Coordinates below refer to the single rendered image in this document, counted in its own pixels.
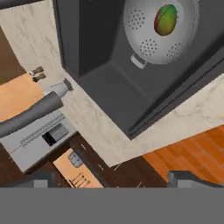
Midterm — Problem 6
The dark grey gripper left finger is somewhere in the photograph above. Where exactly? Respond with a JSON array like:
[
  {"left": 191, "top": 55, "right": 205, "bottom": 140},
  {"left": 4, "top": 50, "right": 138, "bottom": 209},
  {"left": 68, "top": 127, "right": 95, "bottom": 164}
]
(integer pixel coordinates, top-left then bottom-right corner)
[{"left": 8, "top": 170, "right": 57, "bottom": 189}]

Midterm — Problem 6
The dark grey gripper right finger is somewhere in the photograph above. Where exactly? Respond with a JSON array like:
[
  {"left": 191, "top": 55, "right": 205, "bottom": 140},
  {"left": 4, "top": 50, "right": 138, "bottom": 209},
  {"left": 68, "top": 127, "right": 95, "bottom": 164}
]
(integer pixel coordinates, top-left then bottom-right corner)
[{"left": 167, "top": 170, "right": 224, "bottom": 189}]

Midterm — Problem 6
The dark grey sink basin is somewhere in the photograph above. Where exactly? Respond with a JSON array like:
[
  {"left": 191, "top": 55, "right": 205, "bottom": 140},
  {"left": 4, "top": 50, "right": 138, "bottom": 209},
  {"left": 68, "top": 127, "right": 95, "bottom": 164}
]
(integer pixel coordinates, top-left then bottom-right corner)
[{"left": 52, "top": 0, "right": 224, "bottom": 141}]

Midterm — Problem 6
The white perforated colander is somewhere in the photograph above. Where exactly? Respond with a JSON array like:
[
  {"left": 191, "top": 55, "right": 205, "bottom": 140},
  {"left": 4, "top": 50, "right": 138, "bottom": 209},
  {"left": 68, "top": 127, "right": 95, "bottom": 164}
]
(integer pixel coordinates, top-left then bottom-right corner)
[{"left": 122, "top": 0, "right": 200, "bottom": 70}]

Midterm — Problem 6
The red and green mango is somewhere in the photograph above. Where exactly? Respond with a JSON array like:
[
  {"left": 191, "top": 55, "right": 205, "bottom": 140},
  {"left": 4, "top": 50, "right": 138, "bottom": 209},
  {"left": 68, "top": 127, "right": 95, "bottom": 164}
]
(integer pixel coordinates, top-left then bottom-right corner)
[{"left": 153, "top": 3, "right": 179, "bottom": 38}]

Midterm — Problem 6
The light wooden drawer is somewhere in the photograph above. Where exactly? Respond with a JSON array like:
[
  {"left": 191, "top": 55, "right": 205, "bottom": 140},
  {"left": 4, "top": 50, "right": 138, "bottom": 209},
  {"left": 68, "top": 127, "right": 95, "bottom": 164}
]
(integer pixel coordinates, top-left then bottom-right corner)
[{"left": 52, "top": 148, "right": 105, "bottom": 189}]

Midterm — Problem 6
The grey dishwasher front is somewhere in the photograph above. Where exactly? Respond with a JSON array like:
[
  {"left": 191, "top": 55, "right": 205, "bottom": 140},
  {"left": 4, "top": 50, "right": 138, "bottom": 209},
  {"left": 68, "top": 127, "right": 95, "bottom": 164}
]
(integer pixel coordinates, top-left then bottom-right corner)
[{"left": 0, "top": 111, "right": 79, "bottom": 174}]

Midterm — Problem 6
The small grey box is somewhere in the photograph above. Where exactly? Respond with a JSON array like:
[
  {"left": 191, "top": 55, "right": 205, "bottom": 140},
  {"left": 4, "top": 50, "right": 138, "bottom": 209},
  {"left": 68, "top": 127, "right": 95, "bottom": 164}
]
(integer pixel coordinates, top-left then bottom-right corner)
[{"left": 67, "top": 150, "right": 85, "bottom": 169}]

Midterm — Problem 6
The white bottle with dark cap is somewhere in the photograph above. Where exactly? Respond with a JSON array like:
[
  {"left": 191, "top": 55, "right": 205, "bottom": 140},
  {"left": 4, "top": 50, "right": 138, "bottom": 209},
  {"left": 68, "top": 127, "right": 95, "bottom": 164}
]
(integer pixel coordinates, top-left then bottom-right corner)
[{"left": 43, "top": 77, "right": 74, "bottom": 101}]

